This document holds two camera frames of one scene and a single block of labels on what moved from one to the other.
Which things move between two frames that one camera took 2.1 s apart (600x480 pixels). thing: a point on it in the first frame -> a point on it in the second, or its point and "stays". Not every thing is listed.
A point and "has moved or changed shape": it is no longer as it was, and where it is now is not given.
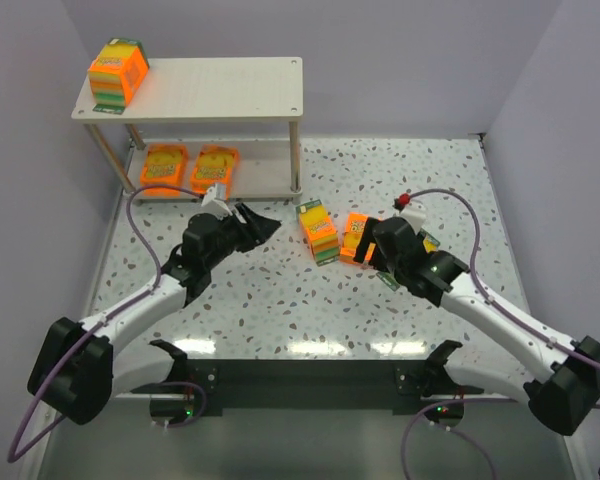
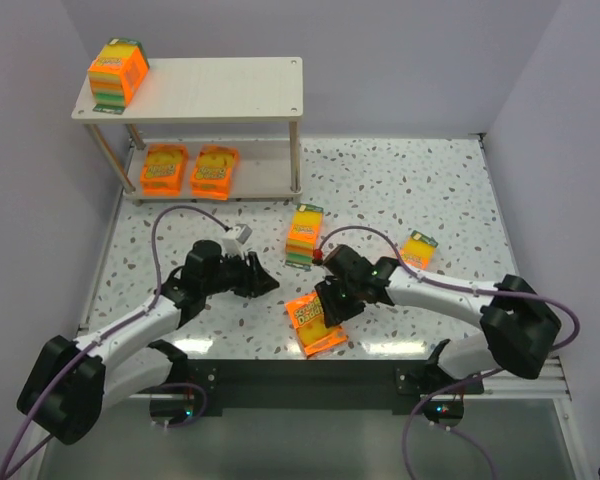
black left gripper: [245, 228] -> [251, 275]
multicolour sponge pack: [117, 73] stays
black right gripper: [372, 245] -> [333, 301]
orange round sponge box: [355, 228] -> [307, 315]
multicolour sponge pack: [320, 231] has moved or changed shape
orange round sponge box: [214, 165] stays
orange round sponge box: [163, 166] stays
